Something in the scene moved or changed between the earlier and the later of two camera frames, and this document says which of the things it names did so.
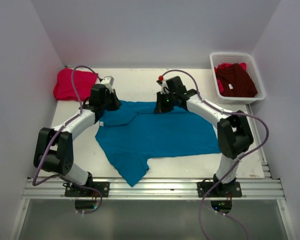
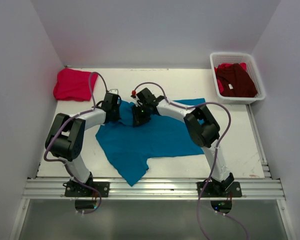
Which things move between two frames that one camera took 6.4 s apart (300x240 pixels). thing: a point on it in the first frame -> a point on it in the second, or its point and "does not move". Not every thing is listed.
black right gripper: [161, 104] -> [139, 118]
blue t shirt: [131, 135] does not move
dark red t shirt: [236, 82] does not move
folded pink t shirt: [63, 89] does not move
